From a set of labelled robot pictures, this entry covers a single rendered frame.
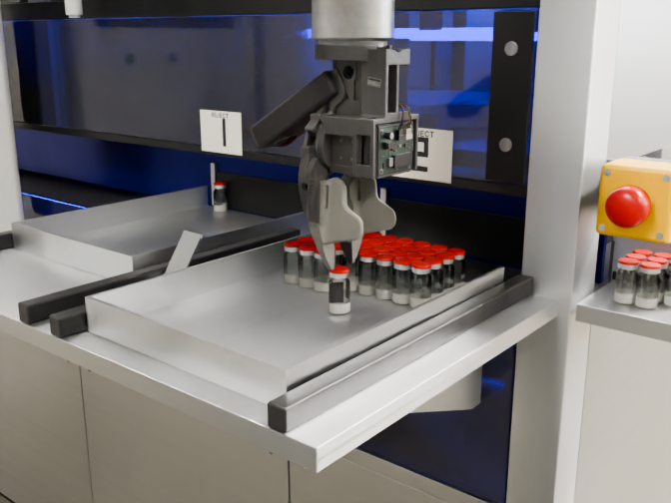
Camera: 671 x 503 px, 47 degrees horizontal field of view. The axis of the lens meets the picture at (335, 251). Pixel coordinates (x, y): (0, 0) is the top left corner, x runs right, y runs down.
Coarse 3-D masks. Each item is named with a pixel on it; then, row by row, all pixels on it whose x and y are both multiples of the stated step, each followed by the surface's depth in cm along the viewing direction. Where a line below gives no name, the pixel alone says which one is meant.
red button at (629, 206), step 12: (612, 192) 73; (624, 192) 72; (636, 192) 72; (612, 204) 73; (624, 204) 72; (636, 204) 72; (648, 204) 72; (612, 216) 73; (624, 216) 73; (636, 216) 72; (648, 216) 73; (624, 228) 74
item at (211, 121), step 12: (204, 120) 112; (216, 120) 110; (228, 120) 109; (240, 120) 107; (204, 132) 112; (216, 132) 111; (228, 132) 109; (240, 132) 108; (204, 144) 113; (216, 144) 111; (228, 144) 110; (240, 144) 108
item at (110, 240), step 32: (192, 192) 125; (32, 224) 104; (64, 224) 107; (96, 224) 111; (128, 224) 115; (160, 224) 115; (192, 224) 115; (224, 224) 115; (256, 224) 101; (288, 224) 105; (64, 256) 95; (96, 256) 90; (128, 256) 86; (160, 256) 89
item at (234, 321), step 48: (288, 240) 93; (144, 288) 77; (192, 288) 82; (240, 288) 85; (288, 288) 85; (480, 288) 79; (144, 336) 68; (192, 336) 63; (240, 336) 72; (288, 336) 72; (336, 336) 72; (384, 336) 66; (240, 384) 60; (288, 384) 57
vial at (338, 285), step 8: (336, 280) 77; (344, 280) 77; (336, 288) 77; (344, 288) 77; (336, 296) 77; (344, 296) 77; (336, 304) 77; (344, 304) 77; (336, 312) 77; (344, 312) 77
